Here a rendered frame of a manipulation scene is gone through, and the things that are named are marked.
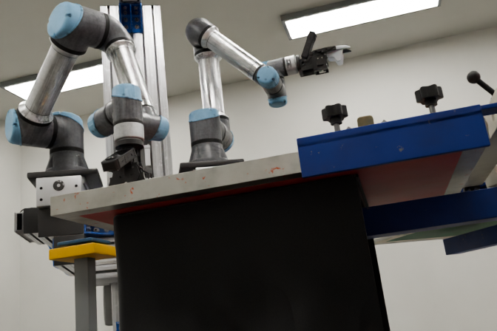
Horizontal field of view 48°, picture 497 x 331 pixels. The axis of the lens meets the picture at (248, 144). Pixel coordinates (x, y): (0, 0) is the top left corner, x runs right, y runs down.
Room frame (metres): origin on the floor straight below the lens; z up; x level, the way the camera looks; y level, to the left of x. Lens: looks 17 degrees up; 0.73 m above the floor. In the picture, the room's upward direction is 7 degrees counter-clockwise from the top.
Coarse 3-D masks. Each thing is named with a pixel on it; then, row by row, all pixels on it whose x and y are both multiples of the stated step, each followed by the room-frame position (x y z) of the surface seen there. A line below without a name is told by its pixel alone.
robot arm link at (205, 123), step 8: (192, 112) 1.90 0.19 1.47; (200, 112) 1.88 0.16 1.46; (208, 112) 1.89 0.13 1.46; (216, 112) 1.91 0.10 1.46; (192, 120) 1.90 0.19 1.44; (200, 120) 1.88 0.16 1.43; (208, 120) 1.89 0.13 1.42; (216, 120) 1.91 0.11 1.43; (192, 128) 1.90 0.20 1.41; (200, 128) 1.88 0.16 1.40; (208, 128) 1.88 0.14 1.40; (216, 128) 1.90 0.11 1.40; (224, 128) 1.99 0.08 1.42; (192, 136) 1.90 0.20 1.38; (200, 136) 1.88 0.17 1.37; (208, 136) 1.88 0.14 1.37; (216, 136) 1.90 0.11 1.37; (224, 136) 2.00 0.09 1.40
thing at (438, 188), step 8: (432, 184) 1.15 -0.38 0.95; (440, 184) 1.17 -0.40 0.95; (376, 192) 1.17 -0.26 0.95; (384, 192) 1.18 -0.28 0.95; (392, 192) 1.19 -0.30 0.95; (400, 192) 1.20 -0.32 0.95; (408, 192) 1.22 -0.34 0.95; (416, 192) 1.23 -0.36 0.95; (424, 192) 1.24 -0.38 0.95; (432, 192) 1.25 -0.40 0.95; (440, 192) 1.26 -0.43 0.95; (368, 200) 1.26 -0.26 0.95; (376, 200) 1.27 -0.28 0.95; (384, 200) 1.28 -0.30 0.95; (392, 200) 1.30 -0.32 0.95; (400, 200) 1.31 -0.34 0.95; (408, 200) 1.32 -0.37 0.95
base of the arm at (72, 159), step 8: (56, 152) 1.79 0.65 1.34; (64, 152) 1.78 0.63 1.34; (72, 152) 1.80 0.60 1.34; (80, 152) 1.82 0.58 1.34; (56, 160) 1.78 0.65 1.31; (64, 160) 1.78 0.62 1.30; (72, 160) 1.79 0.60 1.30; (80, 160) 1.81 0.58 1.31; (48, 168) 1.78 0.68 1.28; (56, 168) 1.77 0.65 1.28; (64, 168) 1.77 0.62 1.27; (72, 168) 1.78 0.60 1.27; (80, 168) 1.80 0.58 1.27
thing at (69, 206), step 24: (216, 168) 0.94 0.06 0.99; (240, 168) 0.93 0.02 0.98; (264, 168) 0.93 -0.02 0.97; (288, 168) 0.92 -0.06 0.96; (456, 168) 1.03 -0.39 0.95; (96, 192) 1.00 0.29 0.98; (120, 192) 0.99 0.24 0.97; (144, 192) 0.98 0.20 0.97; (168, 192) 0.96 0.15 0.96; (192, 192) 0.96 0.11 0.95; (456, 192) 1.29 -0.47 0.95; (72, 216) 1.05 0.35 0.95
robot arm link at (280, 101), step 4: (280, 76) 1.98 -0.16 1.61; (284, 80) 2.00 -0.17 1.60; (284, 84) 1.99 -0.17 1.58; (284, 88) 1.97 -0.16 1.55; (280, 92) 1.95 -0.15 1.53; (284, 92) 1.98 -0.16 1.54; (268, 96) 1.98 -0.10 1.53; (272, 96) 1.96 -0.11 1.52; (276, 96) 1.96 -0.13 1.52; (280, 96) 1.98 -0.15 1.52; (284, 96) 1.98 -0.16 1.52; (268, 100) 2.00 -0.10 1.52; (272, 100) 1.98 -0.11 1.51; (276, 100) 1.98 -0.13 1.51; (280, 100) 1.98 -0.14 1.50; (284, 100) 1.99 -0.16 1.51; (272, 104) 2.00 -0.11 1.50; (276, 104) 2.00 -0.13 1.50; (280, 104) 2.01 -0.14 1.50; (284, 104) 2.01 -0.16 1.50
